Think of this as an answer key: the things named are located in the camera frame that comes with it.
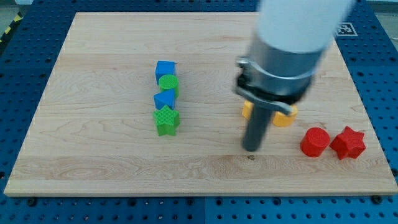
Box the white fiducial marker tag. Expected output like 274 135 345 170
336 22 358 37

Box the green cylinder block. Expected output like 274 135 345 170
159 74 180 98

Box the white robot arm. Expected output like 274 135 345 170
234 0 355 151

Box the blue triangle block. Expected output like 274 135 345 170
154 89 175 110

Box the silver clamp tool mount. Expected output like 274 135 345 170
234 32 326 114

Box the wooden board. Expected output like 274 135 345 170
4 12 397 197

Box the red star block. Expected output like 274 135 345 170
330 126 366 160

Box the yellow heart block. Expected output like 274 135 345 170
272 105 299 127

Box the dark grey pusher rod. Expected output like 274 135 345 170
242 104 273 152

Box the green star block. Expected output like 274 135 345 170
153 105 180 136

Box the yellow hexagon block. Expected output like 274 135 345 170
241 100 254 120

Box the blue cube block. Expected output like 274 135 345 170
155 60 176 84

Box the red cylinder block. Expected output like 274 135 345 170
300 128 330 157

